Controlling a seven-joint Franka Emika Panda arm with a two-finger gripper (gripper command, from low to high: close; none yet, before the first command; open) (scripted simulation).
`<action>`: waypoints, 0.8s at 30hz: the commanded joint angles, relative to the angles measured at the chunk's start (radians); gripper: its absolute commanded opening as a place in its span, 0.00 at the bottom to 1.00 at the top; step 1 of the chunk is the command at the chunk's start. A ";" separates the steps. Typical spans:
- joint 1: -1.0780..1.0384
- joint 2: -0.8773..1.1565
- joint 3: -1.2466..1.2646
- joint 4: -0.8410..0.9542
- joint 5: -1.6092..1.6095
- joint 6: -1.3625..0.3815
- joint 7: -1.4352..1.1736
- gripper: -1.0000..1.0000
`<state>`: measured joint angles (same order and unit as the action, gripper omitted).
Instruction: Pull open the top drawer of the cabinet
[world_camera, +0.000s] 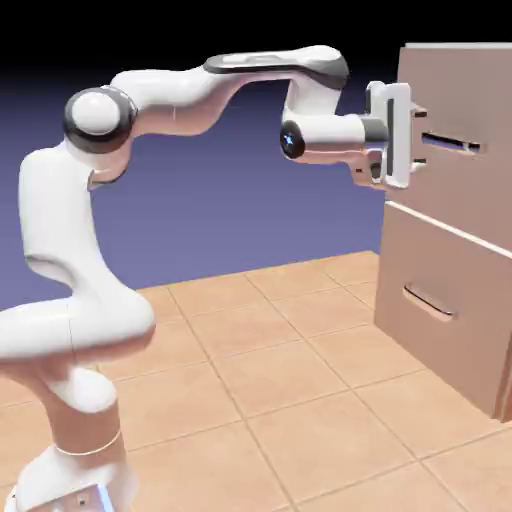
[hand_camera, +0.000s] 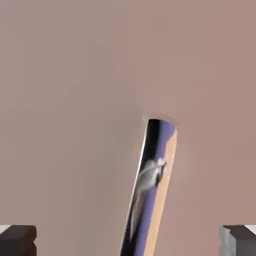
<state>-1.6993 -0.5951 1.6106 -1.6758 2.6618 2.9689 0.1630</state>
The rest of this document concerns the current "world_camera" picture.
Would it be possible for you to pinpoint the large drawer front with slot handle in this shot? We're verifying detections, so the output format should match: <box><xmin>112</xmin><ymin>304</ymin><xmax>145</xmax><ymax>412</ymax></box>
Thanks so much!
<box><xmin>386</xmin><ymin>44</ymin><xmax>512</xmax><ymax>255</ymax></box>

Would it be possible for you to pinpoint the drawer front with raised handle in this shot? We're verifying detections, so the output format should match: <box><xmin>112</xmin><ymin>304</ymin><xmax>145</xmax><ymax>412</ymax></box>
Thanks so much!
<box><xmin>374</xmin><ymin>206</ymin><xmax>512</xmax><ymax>420</ymax></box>

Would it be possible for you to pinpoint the light brown wooden cabinet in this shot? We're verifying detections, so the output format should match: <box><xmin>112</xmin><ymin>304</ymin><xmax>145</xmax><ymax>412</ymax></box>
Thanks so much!
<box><xmin>374</xmin><ymin>42</ymin><xmax>512</xmax><ymax>424</ymax></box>

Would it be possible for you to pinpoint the dark slot drawer handle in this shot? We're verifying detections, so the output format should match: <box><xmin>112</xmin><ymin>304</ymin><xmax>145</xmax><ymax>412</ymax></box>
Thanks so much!
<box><xmin>421</xmin><ymin>131</ymin><xmax>483</xmax><ymax>155</ymax></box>

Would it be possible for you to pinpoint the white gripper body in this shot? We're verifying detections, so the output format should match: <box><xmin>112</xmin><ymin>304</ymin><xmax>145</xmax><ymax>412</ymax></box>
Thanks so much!
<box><xmin>364</xmin><ymin>80</ymin><xmax>414</xmax><ymax>190</ymax></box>

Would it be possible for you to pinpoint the raised brown drawer handle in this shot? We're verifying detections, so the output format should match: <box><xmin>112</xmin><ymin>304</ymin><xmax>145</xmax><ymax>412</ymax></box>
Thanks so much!
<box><xmin>402</xmin><ymin>283</ymin><xmax>456</xmax><ymax>320</ymax></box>

